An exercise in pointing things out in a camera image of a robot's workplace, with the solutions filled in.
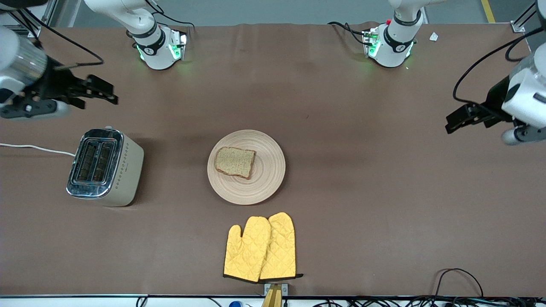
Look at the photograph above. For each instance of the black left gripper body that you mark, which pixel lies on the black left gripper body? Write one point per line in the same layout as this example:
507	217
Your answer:
496	99

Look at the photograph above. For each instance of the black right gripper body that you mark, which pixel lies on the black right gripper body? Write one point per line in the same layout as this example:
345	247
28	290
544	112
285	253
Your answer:
54	82

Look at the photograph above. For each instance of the brown-crusted bread slice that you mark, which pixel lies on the brown-crusted bread slice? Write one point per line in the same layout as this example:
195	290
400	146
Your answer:
234	162

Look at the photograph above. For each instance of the round light wooden plate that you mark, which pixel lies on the round light wooden plate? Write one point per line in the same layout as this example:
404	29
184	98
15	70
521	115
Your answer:
268	170

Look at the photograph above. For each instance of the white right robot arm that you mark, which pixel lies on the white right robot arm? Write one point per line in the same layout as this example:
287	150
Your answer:
153	47

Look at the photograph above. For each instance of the beige and chrome toaster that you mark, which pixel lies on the beige and chrome toaster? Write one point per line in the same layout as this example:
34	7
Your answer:
123	170

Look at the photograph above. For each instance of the small white paper tag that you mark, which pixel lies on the small white paper tag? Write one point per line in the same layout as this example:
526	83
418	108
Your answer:
434	36

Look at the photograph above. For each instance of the brown table cover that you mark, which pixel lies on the brown table cover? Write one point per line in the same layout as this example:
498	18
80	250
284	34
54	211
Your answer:
341	106

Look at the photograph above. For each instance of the yellow quilted oven mitt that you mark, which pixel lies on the yellow quilted oven mitt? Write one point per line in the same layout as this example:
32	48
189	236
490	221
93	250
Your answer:
281	247
245	251

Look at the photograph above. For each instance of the wooden clamp piece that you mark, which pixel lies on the wooden clamp piece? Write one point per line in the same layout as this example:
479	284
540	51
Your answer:
273	298

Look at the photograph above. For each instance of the aluminium frame profile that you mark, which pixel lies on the aluminium frame profile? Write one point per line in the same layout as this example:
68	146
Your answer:
34	27
518	26

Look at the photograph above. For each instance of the grey metal bracket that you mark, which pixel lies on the grey metal bracket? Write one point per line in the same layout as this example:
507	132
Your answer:
284	289

